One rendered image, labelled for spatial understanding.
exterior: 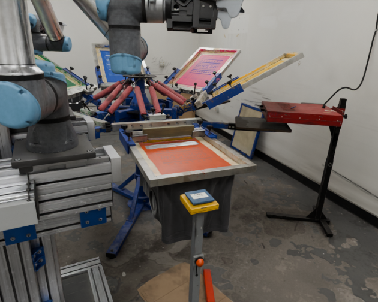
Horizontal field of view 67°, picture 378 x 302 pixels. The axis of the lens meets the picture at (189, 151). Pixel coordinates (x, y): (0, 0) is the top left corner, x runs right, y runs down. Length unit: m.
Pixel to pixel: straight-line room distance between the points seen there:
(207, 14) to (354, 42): 2.74
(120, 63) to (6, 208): 0.47
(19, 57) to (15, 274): 0.89
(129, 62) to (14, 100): 0.28
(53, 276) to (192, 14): 1.22
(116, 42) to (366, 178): 2.90
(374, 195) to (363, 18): 1.66
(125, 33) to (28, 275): 1.04
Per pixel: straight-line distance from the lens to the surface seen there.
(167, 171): 1.50
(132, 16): 0.72
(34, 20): 1.70
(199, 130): 1.97
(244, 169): 1.53
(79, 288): 1.97
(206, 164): 1.60
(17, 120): 0.80
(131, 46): 0.72
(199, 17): 0.70
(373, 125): 3.18
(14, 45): 0.79
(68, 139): 0.96
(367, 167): 3.26
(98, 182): 1.00
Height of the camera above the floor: 1.57
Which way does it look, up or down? 20 degrees down
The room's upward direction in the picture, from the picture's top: 2 degrees clockwise
